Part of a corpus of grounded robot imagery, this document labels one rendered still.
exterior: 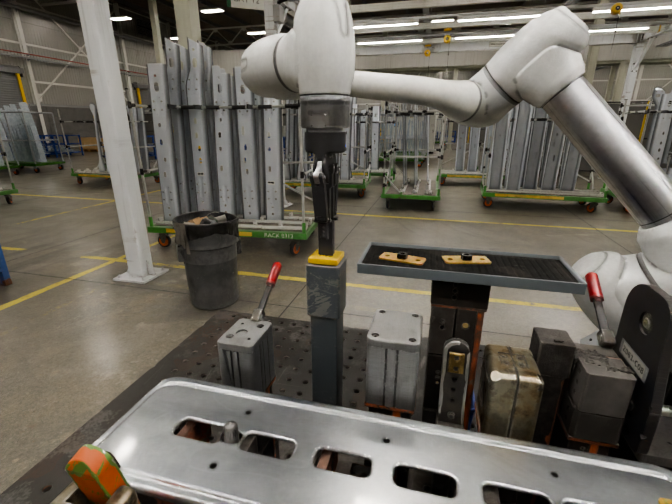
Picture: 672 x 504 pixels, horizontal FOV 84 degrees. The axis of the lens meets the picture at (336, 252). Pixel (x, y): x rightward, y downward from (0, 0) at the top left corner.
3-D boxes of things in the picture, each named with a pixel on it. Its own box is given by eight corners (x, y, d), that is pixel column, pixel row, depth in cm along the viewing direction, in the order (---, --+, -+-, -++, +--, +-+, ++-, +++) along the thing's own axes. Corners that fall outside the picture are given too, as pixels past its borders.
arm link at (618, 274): (604, 316, 110) (555, 261, 109) (676, 291, 98) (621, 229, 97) (606, 353, 98) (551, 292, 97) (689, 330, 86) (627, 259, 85)
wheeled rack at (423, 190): (439, 212, 628) (449, 99, 571) (380, 209, 650) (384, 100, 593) (438, 193, 803) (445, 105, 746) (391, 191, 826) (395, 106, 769)
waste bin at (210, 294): (168, 311, 296) (154, 222, 273) (207, 284, 345) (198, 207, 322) (225, 319, 284) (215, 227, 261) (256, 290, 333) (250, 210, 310)
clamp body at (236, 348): (224, 503, 73) (203, 343, 62) (250, 456, 83) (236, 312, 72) (269, 515, 71) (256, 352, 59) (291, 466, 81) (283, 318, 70)
